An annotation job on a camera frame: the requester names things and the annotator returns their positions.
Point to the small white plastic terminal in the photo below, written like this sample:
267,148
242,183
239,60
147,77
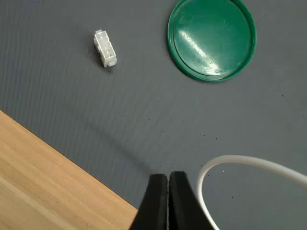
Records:
105,48

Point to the round green lid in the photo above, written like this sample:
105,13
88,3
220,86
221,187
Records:
212,40

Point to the dark grey mat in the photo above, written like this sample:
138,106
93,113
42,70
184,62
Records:
148,107

